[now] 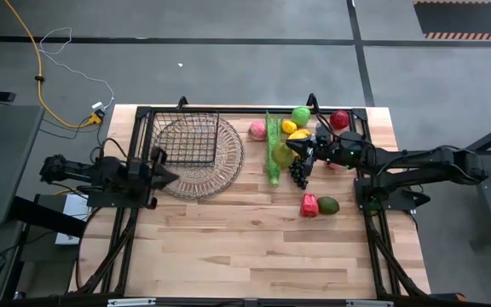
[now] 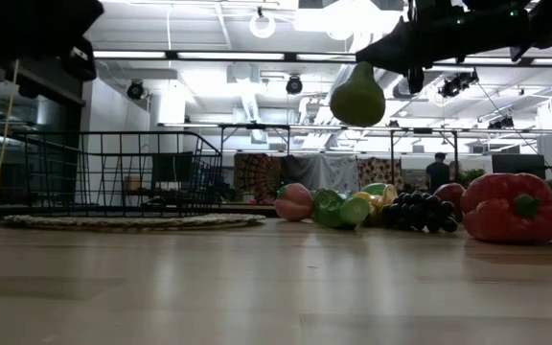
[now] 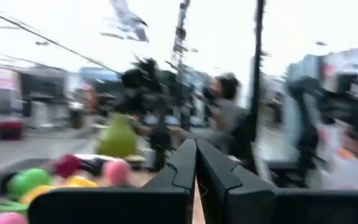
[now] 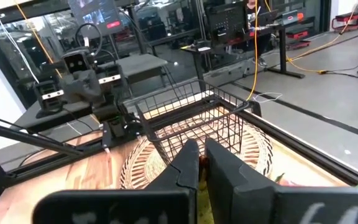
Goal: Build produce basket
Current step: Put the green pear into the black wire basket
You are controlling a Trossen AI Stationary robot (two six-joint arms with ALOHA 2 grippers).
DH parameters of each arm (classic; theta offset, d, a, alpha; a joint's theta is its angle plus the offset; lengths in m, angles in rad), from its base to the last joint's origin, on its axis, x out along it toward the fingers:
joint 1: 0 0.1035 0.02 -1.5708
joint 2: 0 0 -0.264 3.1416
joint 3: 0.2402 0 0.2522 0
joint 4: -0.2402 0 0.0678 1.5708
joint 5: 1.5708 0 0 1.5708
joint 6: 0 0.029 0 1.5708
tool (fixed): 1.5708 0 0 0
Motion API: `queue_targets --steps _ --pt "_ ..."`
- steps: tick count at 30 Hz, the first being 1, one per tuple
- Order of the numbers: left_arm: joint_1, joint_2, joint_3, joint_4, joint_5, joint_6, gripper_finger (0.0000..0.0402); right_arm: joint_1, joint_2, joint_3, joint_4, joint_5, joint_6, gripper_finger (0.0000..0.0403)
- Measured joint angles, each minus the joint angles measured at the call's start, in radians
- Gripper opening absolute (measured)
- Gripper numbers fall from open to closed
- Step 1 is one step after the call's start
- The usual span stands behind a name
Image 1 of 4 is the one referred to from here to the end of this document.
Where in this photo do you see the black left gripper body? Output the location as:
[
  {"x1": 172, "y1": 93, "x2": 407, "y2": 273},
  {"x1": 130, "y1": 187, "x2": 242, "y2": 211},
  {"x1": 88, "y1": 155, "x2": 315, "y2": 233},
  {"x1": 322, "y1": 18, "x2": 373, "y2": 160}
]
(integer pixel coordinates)
[{"x1": 126, "y1": 158, "x2": 157, "y2": 197}]

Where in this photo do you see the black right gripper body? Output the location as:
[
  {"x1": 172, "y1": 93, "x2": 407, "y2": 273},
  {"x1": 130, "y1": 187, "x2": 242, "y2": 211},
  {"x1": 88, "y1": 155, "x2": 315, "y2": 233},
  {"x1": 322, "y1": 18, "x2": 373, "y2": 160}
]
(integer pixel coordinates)
[{"x1": 313, "y1": 138, "x2": 343, "y2": 165}]

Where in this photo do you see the yellow banana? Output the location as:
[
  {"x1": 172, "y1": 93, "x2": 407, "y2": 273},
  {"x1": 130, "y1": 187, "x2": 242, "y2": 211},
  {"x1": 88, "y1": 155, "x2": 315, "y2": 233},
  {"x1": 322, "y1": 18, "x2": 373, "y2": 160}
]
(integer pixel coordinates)
[{"x1": 286, "y1": 128, "x2": 313, "y2": 141}]

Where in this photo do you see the dark purple grape bunch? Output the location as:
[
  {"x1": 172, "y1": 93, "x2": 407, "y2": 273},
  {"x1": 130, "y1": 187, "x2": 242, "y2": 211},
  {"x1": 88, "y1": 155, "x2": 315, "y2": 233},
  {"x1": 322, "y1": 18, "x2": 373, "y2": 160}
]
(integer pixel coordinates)
[{"x1": 287, "y1": 156, "x2": 310, "y2": 191}]

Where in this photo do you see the green pear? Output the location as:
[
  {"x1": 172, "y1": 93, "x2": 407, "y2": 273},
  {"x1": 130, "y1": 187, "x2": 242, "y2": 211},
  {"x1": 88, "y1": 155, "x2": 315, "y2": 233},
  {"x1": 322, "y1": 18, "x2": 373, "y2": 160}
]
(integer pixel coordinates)
[{"x1": 270, "y1": 142, "x2": 297, "y2": 169}]

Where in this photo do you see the green apple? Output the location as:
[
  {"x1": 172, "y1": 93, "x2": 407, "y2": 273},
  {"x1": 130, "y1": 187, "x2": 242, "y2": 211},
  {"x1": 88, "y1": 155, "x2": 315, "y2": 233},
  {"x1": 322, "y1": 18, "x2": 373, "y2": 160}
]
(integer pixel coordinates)
[{"x1": 291, "y1": 106, "x2": 312, "y2": 128}]

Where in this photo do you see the red apple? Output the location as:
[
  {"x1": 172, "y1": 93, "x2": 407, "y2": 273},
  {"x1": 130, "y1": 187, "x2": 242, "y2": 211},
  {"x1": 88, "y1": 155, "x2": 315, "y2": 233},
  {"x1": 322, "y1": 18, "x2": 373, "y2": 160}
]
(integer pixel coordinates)
[{"x1": 329, "y1": 109, "x2": 350, "y2": 130}]

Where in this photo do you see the green romaine lettuce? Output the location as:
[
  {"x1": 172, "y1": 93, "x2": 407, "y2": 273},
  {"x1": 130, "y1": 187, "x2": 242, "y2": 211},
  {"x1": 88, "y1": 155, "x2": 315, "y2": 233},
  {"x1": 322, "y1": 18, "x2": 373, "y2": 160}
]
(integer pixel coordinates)
[{"x1": 264, "y1": 109, "x2": 284, "y2": 187}]

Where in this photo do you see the red bell pepper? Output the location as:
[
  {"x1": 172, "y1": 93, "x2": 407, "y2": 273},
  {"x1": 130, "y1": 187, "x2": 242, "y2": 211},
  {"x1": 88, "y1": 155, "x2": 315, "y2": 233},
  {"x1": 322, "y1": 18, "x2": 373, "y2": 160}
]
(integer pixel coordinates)
[{"x1": 299, "y1": 193, "x2": 320, "y2": 219}]

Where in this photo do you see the green avocado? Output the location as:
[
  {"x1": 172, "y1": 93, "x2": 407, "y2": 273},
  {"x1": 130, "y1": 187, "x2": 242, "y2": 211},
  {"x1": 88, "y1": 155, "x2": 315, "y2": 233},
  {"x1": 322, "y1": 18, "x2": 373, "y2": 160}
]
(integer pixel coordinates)
[{"x1": 316, "y1": 195, "x2": 341, "y2": 216}]

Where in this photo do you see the white box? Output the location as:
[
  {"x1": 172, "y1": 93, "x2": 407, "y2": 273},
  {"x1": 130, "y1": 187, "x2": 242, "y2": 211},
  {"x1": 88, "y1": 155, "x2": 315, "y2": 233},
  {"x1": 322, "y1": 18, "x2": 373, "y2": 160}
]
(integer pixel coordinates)
[{"x1": 54, "y1": 194, "x2": 91, "y2": 246}]

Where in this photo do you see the black desk leg bar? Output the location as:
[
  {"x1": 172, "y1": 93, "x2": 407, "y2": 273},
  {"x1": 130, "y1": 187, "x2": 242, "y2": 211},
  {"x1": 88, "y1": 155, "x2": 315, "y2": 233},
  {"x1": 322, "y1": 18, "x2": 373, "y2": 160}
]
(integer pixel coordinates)
[{"x1": 9, "y1": 194, "x2": 90, "y2": 240}]

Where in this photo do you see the gray desk top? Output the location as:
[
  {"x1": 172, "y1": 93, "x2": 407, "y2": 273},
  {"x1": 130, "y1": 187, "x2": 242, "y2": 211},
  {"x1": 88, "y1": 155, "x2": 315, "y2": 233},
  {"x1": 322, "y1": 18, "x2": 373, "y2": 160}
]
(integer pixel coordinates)
[{"x1": 0, "y1": 104, "x2": 45, "y2": 227}]

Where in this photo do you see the black mat with striped edge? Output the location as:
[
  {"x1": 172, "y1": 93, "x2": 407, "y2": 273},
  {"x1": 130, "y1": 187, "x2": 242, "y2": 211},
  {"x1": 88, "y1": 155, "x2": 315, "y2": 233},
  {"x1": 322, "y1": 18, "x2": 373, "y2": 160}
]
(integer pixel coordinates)
[{"x1": 413, "y1": 0, "x2": 491, "y2": 42}]

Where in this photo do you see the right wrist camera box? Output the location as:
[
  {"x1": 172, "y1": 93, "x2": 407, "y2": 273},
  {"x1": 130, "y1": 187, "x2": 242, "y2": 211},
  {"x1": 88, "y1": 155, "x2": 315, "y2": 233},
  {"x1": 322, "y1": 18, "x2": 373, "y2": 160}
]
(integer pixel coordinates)
[{"x1": 315, "y1": 123, "x2": 332, "y2": 144}]

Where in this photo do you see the black wire basket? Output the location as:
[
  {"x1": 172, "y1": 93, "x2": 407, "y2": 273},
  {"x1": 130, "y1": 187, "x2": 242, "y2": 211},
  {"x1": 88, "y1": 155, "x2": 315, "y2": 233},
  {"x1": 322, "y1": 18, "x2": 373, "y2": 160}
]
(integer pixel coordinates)
[{"x1": 150, "y1": 109, "x2": 221, "y2": 167}]

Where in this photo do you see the black aluminium table frame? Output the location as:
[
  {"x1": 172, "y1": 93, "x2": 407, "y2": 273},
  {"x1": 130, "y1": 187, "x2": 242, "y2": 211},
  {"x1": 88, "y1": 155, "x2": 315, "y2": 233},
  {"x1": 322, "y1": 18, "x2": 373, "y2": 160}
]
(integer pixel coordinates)
[{"x1": 74, "y1": 92, "x2": 432, "y2": 307}]

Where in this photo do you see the thin white cable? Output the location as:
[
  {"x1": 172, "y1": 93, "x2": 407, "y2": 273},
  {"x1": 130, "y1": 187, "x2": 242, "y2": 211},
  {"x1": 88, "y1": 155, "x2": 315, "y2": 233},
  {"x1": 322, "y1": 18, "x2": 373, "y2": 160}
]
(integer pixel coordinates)
[{"x1": 38, "y1": 26, "x2": 116, "y2": 110}]

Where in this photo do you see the yellow extension cable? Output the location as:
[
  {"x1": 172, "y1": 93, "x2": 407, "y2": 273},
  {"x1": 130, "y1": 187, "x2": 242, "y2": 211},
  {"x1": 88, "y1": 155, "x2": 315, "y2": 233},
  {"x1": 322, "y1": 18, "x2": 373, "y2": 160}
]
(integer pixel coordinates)
[{"x1": 3, "y1": 0, "x2": 104, "y2": 129}]

